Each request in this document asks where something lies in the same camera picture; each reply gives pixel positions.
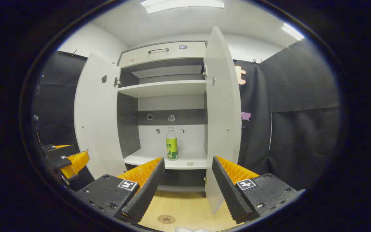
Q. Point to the metal door hinge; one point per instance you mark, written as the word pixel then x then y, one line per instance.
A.
pixel 205 71
pixel 118 82

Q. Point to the white and grey cabinet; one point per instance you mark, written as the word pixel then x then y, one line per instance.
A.
pixel 172 103

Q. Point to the ceiling light panel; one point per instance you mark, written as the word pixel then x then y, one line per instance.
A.
pixel 291 31

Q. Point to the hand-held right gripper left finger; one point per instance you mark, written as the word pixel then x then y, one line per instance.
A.
pixel 147 193

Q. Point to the green label clear bottle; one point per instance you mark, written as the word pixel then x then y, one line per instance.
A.
pixel 172 145

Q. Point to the white cabinet door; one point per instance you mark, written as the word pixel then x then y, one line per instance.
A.
pixel 98 122
pixel 221 112

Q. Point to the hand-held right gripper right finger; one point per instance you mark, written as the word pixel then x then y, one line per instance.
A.
pixel 229 193

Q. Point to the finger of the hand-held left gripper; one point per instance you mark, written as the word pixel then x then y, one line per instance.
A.
pixel 76 162
pixel 48 148

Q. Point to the round cork coaster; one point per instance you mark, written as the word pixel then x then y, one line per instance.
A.
pixel 166 219

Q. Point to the black backdrop cloth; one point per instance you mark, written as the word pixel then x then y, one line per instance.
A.
pixel 301 96

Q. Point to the white cabinet shelf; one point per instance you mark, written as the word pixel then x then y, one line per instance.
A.
pixel 153 159
pixel 163 88

